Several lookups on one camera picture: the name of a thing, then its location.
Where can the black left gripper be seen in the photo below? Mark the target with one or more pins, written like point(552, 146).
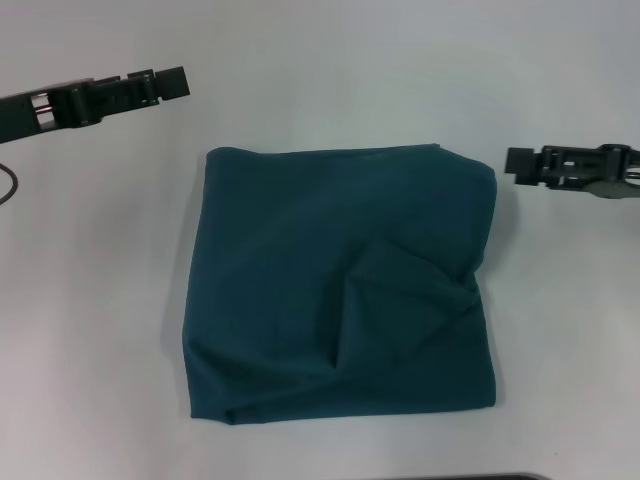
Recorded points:
point(22, 117)

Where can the teal t-shirt with cream print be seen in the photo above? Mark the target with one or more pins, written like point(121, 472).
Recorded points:
point(340, 280)

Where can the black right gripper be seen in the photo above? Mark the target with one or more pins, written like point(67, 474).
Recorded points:
point(620, 172)

